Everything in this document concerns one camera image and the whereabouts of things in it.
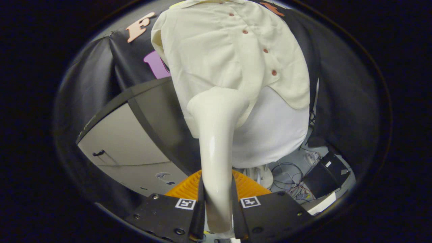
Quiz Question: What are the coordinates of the grey drawer cabinet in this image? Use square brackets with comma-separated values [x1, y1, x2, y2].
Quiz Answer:
[76, 77, 203, 198]

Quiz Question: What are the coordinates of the white hanging ironing pad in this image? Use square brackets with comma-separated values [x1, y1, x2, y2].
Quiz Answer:
[231, 86, 310, 169]

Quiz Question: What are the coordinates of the tangle of floor cables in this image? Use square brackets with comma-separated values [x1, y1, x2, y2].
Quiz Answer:
[270, 148, 324, 203]

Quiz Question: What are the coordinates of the black box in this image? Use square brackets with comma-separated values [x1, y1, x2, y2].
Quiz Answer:
[302, 152, 351, 199]

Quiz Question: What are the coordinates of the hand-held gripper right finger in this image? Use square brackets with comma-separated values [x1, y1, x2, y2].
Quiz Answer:
[231, 170, 313, 241]

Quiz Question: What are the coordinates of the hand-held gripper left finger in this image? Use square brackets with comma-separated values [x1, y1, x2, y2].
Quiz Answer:
[125, 170, 206, 243]

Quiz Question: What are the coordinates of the cream button shirt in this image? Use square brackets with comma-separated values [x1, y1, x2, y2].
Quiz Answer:
[151, 0, 311, 139]

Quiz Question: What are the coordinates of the cream garment steamer head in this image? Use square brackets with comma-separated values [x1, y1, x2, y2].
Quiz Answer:
[187, 87, 250, 238]

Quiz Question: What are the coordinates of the white paper sheet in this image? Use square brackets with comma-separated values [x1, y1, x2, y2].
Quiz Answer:
[307, 192, 337, 216]

